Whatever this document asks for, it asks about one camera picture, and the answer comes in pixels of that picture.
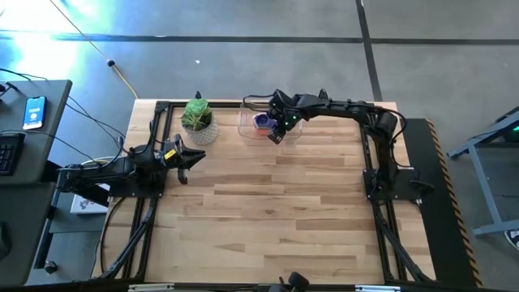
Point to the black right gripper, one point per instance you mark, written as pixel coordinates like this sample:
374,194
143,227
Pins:
290,113

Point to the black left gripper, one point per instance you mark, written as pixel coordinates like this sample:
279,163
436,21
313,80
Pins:
170,158

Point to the purple measuring cup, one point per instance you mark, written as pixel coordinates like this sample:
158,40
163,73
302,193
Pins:
262,119

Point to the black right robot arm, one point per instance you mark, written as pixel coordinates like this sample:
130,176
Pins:
385,134

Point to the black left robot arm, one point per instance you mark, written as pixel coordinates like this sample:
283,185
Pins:
101,174

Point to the clear plastic basket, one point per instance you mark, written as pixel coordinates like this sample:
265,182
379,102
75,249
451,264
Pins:
244,123

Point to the black table clamp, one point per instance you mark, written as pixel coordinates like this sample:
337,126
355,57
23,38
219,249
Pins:
197,95
323,94

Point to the succulent in patterned grey pot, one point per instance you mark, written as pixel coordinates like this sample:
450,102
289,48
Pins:
197,115

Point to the white printed board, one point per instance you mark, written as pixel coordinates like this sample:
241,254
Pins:
85,204

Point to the smartphone with blue screen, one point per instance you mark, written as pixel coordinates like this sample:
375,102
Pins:
34,112

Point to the grey desk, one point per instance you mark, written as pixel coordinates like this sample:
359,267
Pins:
24,203

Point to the black caster wheel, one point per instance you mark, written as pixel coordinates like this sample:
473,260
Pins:
50,267

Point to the black keyboard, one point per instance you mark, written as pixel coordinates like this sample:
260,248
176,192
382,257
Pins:
8,154

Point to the black mat with hazard stripe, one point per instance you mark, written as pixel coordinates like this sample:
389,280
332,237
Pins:
446,243

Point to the grey metal stand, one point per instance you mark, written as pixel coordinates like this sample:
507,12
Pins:
485,190

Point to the black device with green light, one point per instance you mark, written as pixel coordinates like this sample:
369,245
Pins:
514,134

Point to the person's shoe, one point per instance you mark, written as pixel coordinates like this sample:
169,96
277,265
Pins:
512,239

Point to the silver metal bracket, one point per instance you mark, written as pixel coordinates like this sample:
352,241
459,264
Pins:
377,288
150,287

